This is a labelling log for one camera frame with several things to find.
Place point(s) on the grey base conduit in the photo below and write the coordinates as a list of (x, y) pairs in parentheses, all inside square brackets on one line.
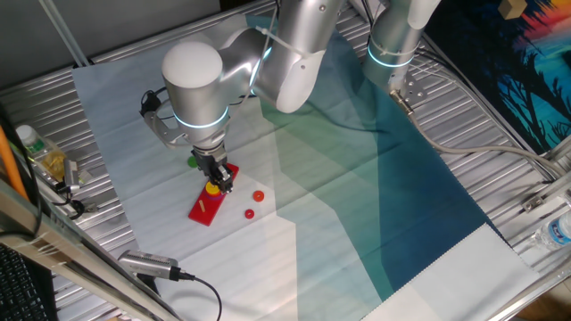
[(446, 149)]

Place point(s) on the grey diagonal rod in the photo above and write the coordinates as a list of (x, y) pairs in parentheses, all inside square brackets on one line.
[(62, 33)]

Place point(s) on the black keyboard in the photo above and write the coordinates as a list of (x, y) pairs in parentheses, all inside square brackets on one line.
[(18, 290)]

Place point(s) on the clear water bottle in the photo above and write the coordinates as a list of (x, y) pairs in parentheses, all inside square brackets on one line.
[(553, 234)]

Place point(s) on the light wooden block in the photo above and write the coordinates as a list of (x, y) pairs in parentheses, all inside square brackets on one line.
[(512, 9)]

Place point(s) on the metal corner bracket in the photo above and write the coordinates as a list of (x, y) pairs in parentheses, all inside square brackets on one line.
[(535, 203)]

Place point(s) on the aluminium frame bar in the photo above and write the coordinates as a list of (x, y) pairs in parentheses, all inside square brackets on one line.
[(67, 254)]

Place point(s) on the sunset print mat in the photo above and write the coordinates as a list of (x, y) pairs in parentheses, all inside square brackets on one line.
[(535, 67)]

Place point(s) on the blue green white tablecloth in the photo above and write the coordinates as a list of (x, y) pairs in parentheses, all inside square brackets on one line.
[(357, 200)]

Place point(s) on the orange pole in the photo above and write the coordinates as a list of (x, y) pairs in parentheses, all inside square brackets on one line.
[(9, 165)]

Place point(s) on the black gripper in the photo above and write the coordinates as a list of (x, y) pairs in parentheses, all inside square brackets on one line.
[(209, 160)]

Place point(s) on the red Hanoi peg board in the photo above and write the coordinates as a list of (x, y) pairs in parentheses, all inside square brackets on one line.
[(201, 216)]

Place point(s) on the silver ribbed camera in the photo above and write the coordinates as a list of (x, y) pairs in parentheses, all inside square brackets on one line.
[(147, 263), (71, 174)]

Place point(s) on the metal camera mount base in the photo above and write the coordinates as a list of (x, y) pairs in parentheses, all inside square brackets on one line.
[(82, 206)]

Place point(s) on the yellow oil bottle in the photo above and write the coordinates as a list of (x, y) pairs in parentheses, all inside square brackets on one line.
[(53, 162)]

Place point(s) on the silver camera bracket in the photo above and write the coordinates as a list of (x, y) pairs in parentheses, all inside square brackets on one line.
[(163, 134)]

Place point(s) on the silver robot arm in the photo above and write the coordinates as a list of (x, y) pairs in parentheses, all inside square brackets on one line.
[(192, 89)]

